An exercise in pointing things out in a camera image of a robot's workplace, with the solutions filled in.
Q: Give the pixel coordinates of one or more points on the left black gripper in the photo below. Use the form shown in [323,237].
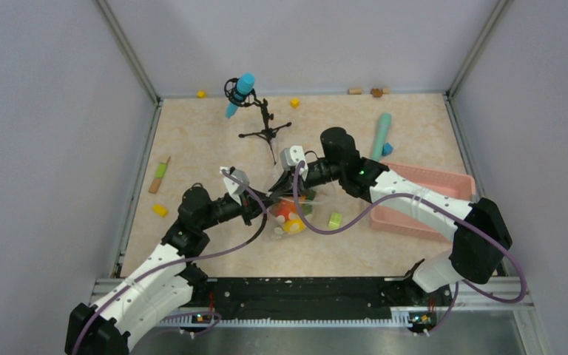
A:
[251,205]

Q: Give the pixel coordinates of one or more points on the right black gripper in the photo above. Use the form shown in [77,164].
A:
[296,181]

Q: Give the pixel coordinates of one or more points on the green cucumber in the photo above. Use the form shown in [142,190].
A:
[307,208]

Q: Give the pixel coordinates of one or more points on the clear zip top bag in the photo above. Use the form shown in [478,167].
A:
[315,205]

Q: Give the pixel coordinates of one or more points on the red pepper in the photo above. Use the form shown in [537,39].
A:
[284,210]

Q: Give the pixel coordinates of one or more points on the yellow lemon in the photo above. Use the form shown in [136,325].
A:
[294,226]

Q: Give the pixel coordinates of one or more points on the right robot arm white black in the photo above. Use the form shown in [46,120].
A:
[476,230]

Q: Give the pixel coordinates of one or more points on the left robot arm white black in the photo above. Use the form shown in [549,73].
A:
[165,281]

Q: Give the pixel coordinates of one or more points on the small blue block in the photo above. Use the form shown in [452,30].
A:
[387,149]

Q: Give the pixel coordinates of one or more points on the teal cylinder tube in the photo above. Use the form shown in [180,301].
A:
[382,130]

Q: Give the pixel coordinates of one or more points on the lime green toy brick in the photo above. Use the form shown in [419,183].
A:
[334,221]

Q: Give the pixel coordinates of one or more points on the yellow block near left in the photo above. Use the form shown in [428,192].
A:
[160,210]

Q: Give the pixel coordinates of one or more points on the green and wood block stick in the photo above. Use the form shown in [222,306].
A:
[159,174]

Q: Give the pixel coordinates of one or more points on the brown wooden piece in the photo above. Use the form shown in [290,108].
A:
[379,92]

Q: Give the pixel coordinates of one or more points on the yellow cube at back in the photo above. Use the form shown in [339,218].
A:
[295,103]

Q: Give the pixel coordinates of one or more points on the pink plastic basket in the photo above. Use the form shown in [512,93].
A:
[417,200]

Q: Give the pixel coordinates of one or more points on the black microphone tripod stand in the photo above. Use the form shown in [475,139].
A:
[267,133]

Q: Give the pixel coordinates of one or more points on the blue microphone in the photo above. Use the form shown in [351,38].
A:
[236,91]

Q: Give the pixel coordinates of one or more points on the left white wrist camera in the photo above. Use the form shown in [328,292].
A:
[236,181]

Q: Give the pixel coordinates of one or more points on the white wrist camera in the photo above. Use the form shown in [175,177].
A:
[236,181]
[291,158]

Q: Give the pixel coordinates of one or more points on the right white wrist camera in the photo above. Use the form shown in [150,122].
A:
[291,158]

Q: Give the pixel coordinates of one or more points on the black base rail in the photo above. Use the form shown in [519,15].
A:
[305,299]

